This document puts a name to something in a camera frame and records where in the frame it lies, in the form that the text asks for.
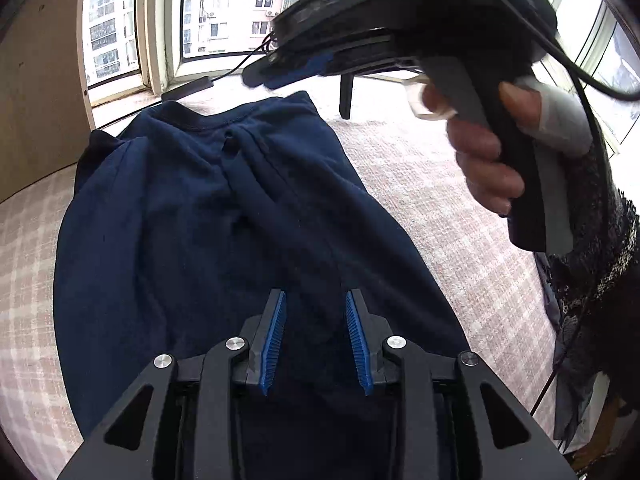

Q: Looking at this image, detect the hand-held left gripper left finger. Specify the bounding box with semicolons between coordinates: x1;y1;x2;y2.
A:
56;288;287;480

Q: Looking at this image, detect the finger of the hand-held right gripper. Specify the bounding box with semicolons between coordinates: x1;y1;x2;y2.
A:
242;35;420;90

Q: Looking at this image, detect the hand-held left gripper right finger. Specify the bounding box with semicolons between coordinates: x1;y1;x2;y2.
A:
345;288;578;480

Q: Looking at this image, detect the navy blue t-shirt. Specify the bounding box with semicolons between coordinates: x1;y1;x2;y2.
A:
52;91;473;480

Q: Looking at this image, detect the person's right hand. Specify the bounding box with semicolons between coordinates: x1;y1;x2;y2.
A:
417;76;597;217

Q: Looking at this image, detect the black stand leg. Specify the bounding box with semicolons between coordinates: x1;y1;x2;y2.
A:
339;74;354;120

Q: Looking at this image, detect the pink plaid bed cover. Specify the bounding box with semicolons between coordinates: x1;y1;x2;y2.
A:
0;87;561;461

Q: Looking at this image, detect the black cable adapter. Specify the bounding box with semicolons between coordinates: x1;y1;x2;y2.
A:
161;76;214;102

